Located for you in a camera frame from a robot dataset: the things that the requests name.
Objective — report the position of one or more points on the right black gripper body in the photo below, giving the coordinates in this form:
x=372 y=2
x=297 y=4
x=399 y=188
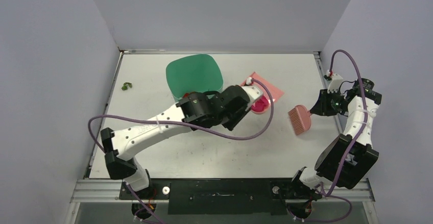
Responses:
x=322 y=102

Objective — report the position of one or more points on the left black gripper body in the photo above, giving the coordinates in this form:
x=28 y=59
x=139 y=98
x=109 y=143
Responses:
x=230 y=119

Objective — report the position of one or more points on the pink hand brush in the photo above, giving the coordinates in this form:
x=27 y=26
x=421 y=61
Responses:
x=300 y=119

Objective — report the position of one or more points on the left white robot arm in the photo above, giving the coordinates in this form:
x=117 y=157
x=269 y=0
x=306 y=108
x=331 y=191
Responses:
x=197 y=111

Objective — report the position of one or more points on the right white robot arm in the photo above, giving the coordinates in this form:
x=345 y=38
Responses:
x=350 y=156

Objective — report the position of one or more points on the green plastic bin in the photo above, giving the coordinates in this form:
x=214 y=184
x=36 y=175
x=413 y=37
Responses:
x=195 y=73

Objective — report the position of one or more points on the green paper scrap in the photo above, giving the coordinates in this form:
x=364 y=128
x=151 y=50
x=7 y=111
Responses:
x=126 y=86

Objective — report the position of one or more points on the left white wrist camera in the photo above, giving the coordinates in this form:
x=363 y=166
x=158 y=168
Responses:
x=254 y=92

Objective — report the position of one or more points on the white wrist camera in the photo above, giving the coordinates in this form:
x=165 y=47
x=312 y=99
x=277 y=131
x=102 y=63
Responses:
x=334 y=82
x=254 y=92

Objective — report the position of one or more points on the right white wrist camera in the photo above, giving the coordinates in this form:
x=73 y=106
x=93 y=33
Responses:
x=334 y=82

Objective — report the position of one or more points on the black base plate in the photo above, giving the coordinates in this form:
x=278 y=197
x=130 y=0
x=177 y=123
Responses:
x=229 y=196

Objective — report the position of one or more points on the aluminium table edge rail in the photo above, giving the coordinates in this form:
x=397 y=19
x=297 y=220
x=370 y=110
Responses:
x=247 y=51

